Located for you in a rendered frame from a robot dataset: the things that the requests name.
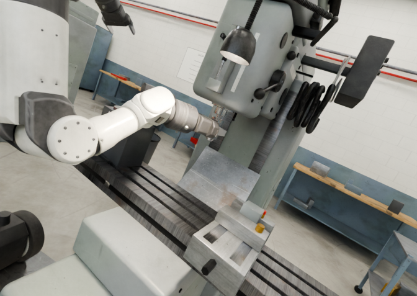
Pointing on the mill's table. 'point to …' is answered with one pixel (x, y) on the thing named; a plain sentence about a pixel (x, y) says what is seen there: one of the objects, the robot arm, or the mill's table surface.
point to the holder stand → (129, 146)
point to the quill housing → (283, 22)
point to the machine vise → (224, 254)
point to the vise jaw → (241, 227)
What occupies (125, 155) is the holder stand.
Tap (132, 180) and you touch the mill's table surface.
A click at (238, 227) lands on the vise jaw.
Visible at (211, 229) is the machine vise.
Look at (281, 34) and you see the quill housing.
